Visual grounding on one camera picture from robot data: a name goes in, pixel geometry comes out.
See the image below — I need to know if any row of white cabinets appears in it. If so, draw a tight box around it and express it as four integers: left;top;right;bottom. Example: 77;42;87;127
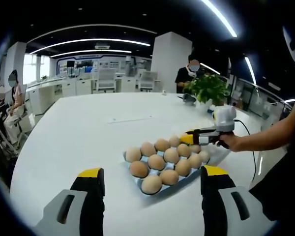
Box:
27;76;163;116

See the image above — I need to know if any grey toy figure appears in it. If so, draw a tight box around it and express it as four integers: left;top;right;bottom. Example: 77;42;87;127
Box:
178;93;197;106

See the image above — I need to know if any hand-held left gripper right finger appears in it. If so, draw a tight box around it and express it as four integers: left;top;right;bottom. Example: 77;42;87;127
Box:
201;165;280;236

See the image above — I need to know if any blue egg tray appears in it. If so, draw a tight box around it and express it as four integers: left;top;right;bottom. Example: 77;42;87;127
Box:
122;147;212;196

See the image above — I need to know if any white table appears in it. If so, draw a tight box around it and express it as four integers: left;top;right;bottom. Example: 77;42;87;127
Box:
9;92;286;236

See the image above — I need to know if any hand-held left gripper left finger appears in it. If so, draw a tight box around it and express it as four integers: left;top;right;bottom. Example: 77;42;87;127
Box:
34;167;106;236

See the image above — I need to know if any person's right hand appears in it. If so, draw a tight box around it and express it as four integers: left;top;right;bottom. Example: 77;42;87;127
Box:
220;134;240;153

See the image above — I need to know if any white mesh office chair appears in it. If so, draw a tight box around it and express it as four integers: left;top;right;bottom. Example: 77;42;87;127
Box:
97;68;117;93
139;71;159;91

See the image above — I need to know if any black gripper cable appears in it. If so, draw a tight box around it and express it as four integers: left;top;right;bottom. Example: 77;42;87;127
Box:
233;119;258;181

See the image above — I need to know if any long ceiling light strip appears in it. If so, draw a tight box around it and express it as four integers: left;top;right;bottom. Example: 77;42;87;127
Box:
50;50;133;59
29;38;151;55
201;0;238;38

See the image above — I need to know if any person's black shirt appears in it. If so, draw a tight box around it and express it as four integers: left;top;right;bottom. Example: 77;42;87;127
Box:
247;97;295;223

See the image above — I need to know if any green plant in white pot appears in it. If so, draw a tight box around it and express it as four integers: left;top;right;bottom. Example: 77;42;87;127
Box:
184;72;231;113

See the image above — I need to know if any group of brown eggs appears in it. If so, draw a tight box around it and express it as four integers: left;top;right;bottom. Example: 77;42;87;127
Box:
125;135;211;195

